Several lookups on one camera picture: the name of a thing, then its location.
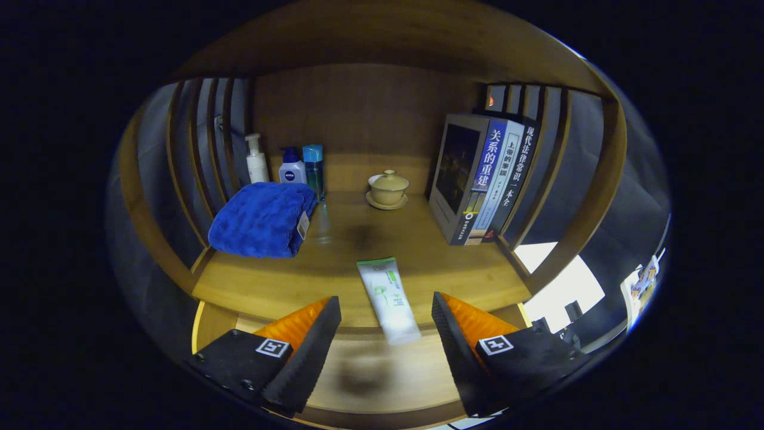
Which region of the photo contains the teal bottle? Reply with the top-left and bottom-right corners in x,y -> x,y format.
302,144 -> 326,202

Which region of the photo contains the wooden countertop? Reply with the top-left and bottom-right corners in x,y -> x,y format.
191,191 -> 532,328

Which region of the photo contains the black-spine book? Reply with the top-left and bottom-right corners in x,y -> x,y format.
489,116 -> 541,239

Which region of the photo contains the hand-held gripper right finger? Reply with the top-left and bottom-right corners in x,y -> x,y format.
431,291 -> 592,417

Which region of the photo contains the thick blue-spine book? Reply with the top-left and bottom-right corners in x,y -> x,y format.
430,113 -> 508,246

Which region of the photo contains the blue folded towel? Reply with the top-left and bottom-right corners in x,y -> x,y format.
208,182 -> 318,259

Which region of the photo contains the pale-spine book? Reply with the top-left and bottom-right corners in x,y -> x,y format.
472,119 -> 526,244

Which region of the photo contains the beige lidded teacup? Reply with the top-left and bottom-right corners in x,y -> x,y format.
366,170 -> 410,210

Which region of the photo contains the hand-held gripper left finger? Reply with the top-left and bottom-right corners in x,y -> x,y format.
190,296 -> 342,417

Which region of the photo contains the white blue-capped lotion bottle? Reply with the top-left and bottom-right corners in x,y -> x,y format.
278,146 -> 308,185

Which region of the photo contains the white cream tube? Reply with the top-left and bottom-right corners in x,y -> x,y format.
356,257 -> 422,346

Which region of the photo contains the white pump bottle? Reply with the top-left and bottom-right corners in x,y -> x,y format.
245,133 -> 270,184

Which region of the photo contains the wooden drawer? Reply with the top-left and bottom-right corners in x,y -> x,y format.
191,300 -> 532,428

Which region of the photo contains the wooden cabinet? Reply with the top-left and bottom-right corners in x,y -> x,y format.
116,0 -> 630,323

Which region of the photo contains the patterned cup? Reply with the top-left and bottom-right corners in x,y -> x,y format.
633,256 -> 660,299

